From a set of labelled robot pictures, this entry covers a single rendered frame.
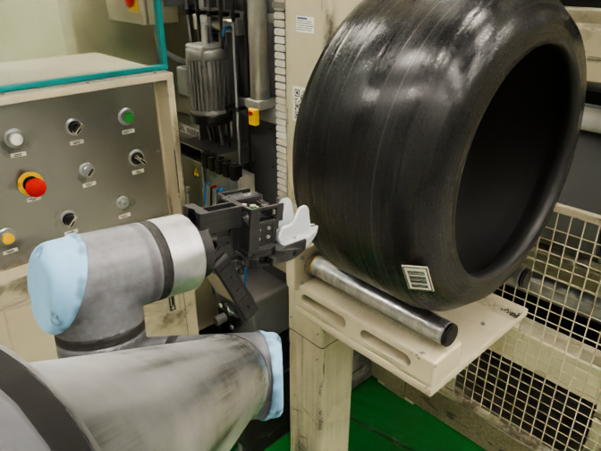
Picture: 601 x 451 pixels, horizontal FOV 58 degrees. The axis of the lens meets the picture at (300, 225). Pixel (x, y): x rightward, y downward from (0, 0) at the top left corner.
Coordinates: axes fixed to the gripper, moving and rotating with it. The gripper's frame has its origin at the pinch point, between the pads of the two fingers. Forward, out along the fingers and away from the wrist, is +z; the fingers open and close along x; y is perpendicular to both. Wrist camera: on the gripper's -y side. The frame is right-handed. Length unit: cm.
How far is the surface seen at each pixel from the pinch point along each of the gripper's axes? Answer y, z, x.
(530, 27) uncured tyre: 30.2, 29.4, -11.7
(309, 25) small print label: 27.0, 26.2, 30.5
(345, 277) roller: -19.7, 25.0, 12.4
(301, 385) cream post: -65, 37, 33
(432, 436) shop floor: -104, 93, 19
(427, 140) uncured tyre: 14.6, 11.3, -9.6
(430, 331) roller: -20.9, 24.4, -8.7
